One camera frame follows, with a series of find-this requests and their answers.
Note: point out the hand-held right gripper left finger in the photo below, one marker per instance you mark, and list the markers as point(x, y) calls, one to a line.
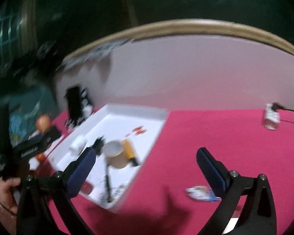
point(83, 166)

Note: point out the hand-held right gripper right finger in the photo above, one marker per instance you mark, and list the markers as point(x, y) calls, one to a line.
point(210, 171)

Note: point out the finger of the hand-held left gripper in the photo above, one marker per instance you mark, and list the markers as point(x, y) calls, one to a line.
point(51, 134)

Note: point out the blue white card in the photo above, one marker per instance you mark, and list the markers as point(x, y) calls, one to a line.
point(202, 193)

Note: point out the white tray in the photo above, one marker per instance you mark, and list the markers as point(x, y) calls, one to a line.
point(117, 120)

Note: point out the person's left forearm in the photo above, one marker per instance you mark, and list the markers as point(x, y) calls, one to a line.
point(2, 220)

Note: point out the person's left hand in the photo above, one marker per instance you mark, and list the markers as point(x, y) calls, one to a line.
point(7, 191)

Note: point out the orange round object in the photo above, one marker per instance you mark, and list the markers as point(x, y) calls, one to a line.
point(43, 123)

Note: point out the small red object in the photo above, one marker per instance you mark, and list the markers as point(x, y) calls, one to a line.
point(86, 188)

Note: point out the small white box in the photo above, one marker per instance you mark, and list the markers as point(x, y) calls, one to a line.
point(77, 144)

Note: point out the black pen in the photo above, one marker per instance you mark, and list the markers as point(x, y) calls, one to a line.
point(108, 181)

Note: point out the blue printed cloth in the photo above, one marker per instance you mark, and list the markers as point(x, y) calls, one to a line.
point(19, 124)

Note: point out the beige tape roll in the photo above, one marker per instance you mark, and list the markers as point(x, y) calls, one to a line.
point(116, 155)

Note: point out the black standing box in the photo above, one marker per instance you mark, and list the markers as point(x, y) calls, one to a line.
point(74, 105)

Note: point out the pink embossed tablecloth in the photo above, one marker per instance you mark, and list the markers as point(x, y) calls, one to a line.
point(198, 132)

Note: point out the yellow cylinder with black cap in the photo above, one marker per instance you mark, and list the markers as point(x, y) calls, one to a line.
point(129, 150)

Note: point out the white paper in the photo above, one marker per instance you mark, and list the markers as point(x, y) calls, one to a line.
point(230, 225)

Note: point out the small red orange pieces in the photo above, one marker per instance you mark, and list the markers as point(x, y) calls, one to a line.
point(138, 131)

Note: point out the white power strip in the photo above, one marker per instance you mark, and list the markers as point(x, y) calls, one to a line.
point(270, 117)

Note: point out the beige wall trim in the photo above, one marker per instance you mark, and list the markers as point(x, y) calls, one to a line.
point(186, 27)

